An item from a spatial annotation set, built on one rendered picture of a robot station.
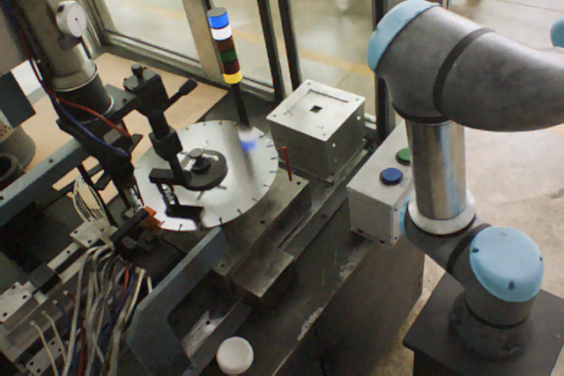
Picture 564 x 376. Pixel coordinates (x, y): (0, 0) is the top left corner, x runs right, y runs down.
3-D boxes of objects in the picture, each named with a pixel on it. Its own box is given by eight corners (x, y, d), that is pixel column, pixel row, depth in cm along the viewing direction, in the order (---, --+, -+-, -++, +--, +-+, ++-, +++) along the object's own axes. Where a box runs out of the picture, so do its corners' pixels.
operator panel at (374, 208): (408, 156, 138) (409, 111, 127) (448, 171, 132) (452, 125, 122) (349, 230, 124) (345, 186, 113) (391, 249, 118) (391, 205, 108)
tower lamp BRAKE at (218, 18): (218, 17, 126) (216, 5, 124) (233, 20, 124) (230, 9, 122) (206, 25, 124) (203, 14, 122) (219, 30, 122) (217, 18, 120)
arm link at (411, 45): (452, 290, 99) (437, 66, 59) (397, 240, 108) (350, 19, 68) (497, 250, 101) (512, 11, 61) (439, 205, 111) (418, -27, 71)
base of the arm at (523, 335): (545, 312, 103) (555, 283, 96) (515, 375, 95) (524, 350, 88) (470, 276, 110) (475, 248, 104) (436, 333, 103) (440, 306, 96)
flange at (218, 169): (180, 155, 120) (177, 147, 118) (228, 149, 119) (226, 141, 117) (174, 191, 112) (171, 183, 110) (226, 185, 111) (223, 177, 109)
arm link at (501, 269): (502, 339, 90) (515, 297, 81) (443, 286, 99) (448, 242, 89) (548, 299, 94) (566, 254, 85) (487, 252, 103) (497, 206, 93)
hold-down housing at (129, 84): (175, 140, 105) (141, 53, 91) (189, 150, 102) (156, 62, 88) (152, 156, 102) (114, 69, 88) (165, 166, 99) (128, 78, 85)
